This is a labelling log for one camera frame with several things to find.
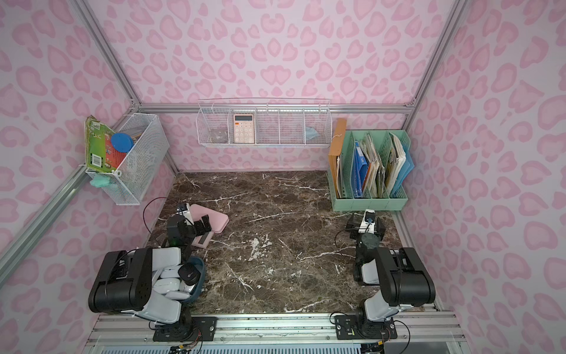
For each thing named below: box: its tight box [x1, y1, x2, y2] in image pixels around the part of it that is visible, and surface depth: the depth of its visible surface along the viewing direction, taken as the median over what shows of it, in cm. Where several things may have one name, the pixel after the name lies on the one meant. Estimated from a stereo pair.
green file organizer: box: [332, 129, 412, 211], surface depth 100 cm
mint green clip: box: [89, 174, 111, 189], surface depth 65 cm
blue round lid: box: [110, 132, 134, 153], surface depth 77 cm
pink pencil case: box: [189, 203, 230, 234], surface depth 102 cm
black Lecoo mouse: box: [177, 262, 202, 286], surface depth 82 cm
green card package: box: [85, 115, 118, 173], surface depth 72 cm
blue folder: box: [352, 139, 369, 199], surface depth 96 cm
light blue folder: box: [389, 150, 415, 198], surface depth 94 cm
